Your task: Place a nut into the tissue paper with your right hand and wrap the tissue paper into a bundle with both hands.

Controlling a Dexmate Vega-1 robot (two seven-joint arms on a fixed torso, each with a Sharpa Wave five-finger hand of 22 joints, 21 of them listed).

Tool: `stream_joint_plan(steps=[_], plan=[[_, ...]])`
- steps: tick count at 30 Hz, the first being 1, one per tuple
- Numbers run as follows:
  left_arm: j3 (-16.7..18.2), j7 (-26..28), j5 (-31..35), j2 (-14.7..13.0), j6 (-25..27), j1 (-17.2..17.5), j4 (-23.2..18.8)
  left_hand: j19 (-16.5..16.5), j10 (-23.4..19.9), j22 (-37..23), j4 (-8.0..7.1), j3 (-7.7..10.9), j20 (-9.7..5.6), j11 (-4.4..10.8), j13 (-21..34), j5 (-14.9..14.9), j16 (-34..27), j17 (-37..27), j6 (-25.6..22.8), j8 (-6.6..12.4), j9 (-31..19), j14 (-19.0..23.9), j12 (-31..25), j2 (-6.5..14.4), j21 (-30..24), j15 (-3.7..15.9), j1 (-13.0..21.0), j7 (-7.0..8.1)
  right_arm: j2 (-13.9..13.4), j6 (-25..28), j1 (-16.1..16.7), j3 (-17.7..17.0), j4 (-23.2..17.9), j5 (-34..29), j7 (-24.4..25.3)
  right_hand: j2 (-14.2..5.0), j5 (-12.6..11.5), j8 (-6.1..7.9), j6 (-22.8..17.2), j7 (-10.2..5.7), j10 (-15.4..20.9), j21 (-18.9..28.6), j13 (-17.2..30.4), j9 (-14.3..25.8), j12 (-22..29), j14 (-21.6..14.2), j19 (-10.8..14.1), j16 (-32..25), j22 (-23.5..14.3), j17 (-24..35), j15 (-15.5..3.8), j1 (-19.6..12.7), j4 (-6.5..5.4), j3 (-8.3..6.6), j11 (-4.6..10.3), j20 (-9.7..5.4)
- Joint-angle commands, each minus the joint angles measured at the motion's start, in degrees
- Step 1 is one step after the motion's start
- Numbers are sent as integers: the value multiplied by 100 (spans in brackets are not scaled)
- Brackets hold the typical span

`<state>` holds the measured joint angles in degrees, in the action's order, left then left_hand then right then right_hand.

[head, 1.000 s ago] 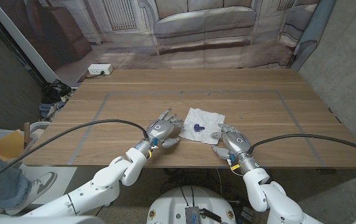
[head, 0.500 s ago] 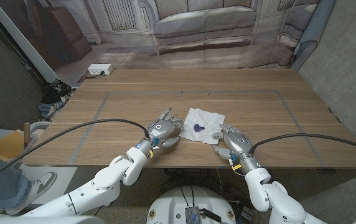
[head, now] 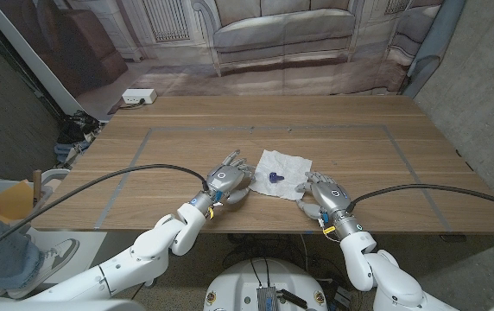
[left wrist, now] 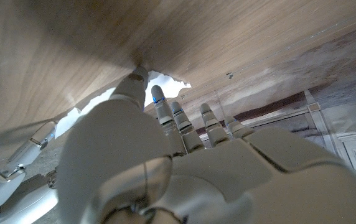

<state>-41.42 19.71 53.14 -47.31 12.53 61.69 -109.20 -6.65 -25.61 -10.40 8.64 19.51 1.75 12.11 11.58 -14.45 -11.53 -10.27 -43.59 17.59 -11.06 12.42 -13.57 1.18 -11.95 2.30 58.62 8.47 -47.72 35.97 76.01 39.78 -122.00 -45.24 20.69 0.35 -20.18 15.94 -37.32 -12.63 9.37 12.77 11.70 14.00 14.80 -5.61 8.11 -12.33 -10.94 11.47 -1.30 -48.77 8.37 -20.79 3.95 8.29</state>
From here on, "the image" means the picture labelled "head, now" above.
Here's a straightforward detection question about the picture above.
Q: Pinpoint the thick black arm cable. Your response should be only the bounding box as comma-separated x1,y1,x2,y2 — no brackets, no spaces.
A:
0,163,210,263
348,183,494,215

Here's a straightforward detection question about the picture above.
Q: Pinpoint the grey rolled backdrop tube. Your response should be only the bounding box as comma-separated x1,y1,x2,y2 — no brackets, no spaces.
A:
402,0,466,98

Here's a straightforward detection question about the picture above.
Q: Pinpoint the white power strip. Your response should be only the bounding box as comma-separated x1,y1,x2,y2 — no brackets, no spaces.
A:
122,88,158,105

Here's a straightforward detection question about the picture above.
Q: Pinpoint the white diagonal frame beam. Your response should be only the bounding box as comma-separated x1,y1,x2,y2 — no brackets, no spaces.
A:
0,0,79,116

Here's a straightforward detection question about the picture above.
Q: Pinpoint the orange folder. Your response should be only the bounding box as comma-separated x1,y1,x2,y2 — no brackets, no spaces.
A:
0,180,35,224

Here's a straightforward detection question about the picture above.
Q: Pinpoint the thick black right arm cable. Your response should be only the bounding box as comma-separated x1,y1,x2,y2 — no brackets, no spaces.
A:
348,183,494,215

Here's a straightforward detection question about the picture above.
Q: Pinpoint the grey white sneaker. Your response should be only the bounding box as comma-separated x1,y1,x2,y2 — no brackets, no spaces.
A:
7,238,80,300

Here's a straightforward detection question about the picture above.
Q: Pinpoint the wooden stick handle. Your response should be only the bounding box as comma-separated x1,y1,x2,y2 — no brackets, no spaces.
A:
33,169,43,205

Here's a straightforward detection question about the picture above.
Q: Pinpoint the white plastic bin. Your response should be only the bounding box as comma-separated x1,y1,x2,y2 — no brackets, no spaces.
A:
0,168,71,225

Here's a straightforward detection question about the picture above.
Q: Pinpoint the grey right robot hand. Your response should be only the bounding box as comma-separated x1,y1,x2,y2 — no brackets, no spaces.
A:
294,171,363,239

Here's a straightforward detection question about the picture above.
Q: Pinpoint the white tissue paper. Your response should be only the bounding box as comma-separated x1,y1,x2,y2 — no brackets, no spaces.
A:
249,149,314,201

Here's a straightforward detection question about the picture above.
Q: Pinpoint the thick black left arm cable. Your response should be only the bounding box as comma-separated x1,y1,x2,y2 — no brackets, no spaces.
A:
0,163,210,263

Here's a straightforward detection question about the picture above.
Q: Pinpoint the grey finned electronics module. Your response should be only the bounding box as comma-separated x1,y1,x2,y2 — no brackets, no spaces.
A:
256,285,279,311

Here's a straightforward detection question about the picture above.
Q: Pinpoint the pile of dark bags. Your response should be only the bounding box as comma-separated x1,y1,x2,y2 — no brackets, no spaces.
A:
54,110,101,168

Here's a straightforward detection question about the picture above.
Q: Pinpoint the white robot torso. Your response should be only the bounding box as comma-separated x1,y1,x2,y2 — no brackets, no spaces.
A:
203,257,329,311

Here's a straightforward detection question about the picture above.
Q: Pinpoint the printed sofa room backdrop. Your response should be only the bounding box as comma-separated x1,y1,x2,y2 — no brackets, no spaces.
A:
0,0,468,116

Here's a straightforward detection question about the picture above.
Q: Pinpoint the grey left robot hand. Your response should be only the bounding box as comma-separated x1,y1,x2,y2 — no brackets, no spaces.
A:
191,149,257,215

